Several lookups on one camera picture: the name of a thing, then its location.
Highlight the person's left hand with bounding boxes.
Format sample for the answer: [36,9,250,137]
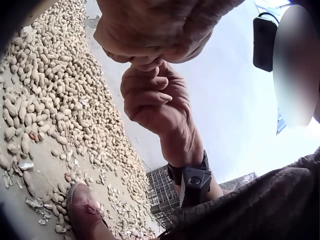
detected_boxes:
[93,0,253,72]

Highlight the person's right hand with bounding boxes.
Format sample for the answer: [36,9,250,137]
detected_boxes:
[121,61,205,165]

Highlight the person's left fingers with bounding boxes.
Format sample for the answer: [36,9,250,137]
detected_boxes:
[102,45,168,72]

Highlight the person's right fingers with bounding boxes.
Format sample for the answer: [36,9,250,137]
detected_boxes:
[121,61,176,105]

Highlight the pile of unshelled peanuts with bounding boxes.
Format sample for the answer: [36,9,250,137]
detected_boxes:
[2,0,157,220]

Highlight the black wrist band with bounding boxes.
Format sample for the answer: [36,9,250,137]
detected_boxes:
[167,149,213,208]

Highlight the dark plastic lattice crate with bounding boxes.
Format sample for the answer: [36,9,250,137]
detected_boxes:
[146,164,182,227]

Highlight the grey textured sheet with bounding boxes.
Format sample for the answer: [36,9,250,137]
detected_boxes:
[218,172,262,192]

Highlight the person's body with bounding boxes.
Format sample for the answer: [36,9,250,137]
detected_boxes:
[156,152,320,240]

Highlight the scattered broken peanut shells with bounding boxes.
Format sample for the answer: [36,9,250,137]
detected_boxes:
[0,160,160,240]

